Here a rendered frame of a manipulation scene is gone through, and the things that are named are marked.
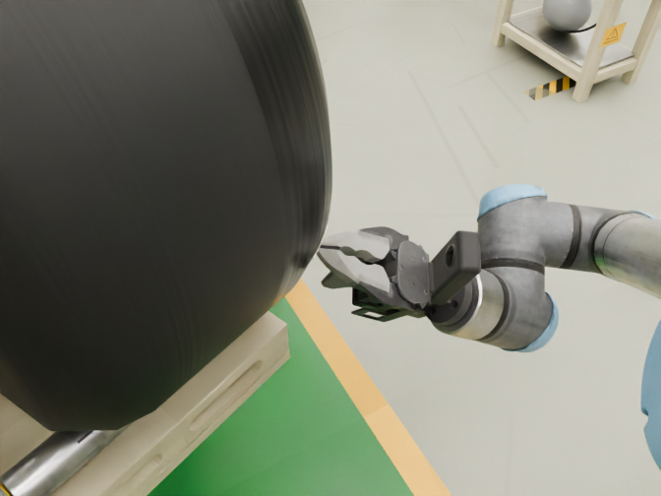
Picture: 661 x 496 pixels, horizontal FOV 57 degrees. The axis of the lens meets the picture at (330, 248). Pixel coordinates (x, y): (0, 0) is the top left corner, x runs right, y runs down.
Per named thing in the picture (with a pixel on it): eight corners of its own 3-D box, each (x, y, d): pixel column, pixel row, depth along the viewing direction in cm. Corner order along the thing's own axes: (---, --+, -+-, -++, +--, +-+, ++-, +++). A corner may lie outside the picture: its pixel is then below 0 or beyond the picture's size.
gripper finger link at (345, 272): (288, 287, 64) (356, 306, 69) (322, 272, 59) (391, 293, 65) (290, 260, 65) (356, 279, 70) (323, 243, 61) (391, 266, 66)
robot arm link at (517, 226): (548, 209, 90) (547, 289, 87) (470, 199, 90) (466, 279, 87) (573, 184, 81) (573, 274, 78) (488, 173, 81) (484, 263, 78)
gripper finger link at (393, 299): (350, 300, 63) (411, 317, 68) (360, 296, 62) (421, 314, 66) (351, 258, 65) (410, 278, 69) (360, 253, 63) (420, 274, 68)
